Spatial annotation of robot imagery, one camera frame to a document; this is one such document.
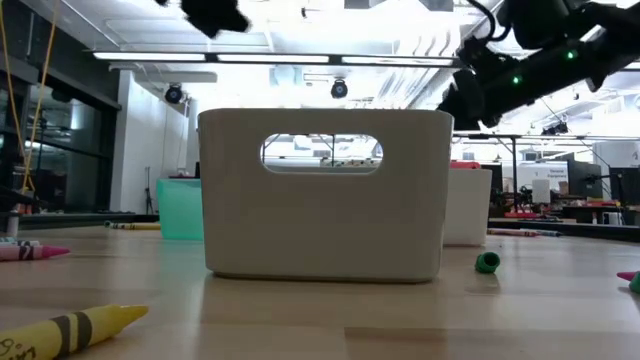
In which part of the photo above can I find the green translucent plastic bin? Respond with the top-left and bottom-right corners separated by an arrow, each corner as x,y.
156,178 -> 205,241

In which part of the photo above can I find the white plastic bin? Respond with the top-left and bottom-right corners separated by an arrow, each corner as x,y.
442,168 -> 494,248

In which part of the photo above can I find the black bar with light strips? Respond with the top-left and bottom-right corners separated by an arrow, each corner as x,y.
92,49 -> 461,70

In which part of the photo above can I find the black table frame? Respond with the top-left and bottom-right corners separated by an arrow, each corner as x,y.
0,212 -> 640,244

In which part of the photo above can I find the black computer monitor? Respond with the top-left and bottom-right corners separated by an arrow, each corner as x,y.
608,167 -> 640,206
567,159 -> 604,200

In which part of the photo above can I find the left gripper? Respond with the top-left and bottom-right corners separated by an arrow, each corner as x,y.
179,0 -> 251,40

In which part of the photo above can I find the round black ceiling camera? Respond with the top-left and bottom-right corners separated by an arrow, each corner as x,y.
329,78 -> 350,100
163,83 -> 184,105

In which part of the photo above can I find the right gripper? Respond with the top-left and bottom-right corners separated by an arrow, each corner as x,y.
437,67 -> 489,132

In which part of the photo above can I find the black tripod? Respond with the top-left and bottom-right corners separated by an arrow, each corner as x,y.
143,167 -> 155,215

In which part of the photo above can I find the yellow cable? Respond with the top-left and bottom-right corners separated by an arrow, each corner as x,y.
0,0 -> 56,197

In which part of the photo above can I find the white box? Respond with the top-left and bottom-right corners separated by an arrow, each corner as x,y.
531,178 -> 552,204

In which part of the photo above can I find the yellow crayon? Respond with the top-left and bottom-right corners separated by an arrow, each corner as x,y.
104,221 -> 162,232
0,304 -> 150,360

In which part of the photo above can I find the grey plastic bin with handle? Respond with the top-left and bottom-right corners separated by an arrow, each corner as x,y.
197,108 -> 455,285

